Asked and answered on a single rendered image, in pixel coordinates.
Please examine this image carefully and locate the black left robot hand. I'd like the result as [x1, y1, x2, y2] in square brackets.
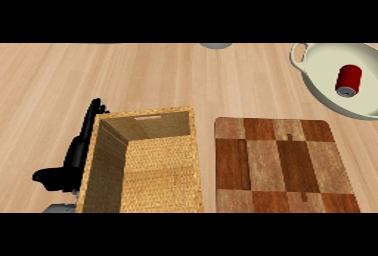
[32, 97, 111, 196]

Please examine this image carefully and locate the patchwork wooden cutting board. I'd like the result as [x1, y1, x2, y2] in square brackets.
[215, 116, 362, 214]

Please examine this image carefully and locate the cream white pot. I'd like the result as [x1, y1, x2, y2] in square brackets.
[288, 43, 378, 121]

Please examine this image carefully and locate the red can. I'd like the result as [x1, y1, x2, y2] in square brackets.
[334, 64, 364, 98]

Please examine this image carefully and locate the woven wicker basket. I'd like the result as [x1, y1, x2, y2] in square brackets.
[74, 105, 206, 214]

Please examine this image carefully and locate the grey round object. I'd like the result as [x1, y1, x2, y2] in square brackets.
[200, 43, 234, 51]

